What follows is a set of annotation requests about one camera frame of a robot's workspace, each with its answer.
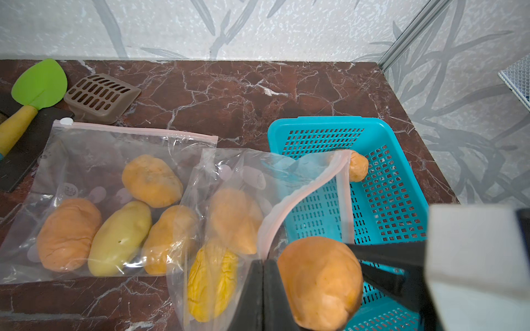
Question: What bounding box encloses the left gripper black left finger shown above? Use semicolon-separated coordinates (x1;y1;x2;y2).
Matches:
228;259;264;331

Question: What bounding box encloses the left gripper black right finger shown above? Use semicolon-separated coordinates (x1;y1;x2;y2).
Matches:
264;259;300;331

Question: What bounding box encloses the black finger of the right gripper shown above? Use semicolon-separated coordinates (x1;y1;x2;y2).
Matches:
361;263;439;331

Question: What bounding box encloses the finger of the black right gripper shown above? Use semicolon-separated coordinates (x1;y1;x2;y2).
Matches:
346;241;426;269

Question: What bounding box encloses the clear dotted zipper bag back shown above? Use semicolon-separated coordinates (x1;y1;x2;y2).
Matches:
167;148;353;330

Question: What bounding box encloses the clear dotted zipper bag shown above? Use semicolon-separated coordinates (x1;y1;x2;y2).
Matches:
167;148;353;330
1;118;218;284

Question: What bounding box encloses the green potato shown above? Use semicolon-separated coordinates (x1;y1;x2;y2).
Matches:
88;201;153;277

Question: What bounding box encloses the yellow orange potato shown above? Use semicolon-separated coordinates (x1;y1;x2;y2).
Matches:
37;199;102;273

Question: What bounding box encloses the teal plastic basket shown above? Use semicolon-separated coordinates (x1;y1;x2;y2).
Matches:
268;117;428;330

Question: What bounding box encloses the beige slotted spatula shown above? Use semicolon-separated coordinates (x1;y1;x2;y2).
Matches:
63;74;141;125

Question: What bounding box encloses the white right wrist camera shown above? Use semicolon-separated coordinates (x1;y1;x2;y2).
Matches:
424;204;529;330

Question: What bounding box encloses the white wire mesh basket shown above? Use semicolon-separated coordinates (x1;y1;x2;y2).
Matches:
498;54;530;110

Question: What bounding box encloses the black square tree base plate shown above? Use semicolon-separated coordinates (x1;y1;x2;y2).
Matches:
1;107;74;193

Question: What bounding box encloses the green toy shovel yellow handle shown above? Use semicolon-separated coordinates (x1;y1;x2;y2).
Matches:
1;59;68;158

